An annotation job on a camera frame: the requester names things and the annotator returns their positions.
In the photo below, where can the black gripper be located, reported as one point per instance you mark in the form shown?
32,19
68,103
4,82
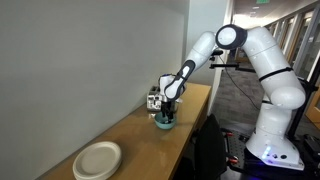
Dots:
167,109

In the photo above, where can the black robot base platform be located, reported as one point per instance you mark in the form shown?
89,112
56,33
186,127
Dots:
271,163

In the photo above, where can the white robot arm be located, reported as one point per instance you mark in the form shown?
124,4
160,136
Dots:
282,92

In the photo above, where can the teal bowl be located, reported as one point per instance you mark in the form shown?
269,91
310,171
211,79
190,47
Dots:
164,123

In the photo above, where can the silver four-slot toaster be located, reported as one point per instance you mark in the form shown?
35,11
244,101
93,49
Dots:
155,99

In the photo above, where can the black office chair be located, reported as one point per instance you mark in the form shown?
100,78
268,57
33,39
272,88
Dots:
209,155

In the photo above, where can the stack of white plates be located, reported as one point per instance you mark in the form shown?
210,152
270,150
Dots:
98,161

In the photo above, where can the black camera on stand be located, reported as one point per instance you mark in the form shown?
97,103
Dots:
236,66

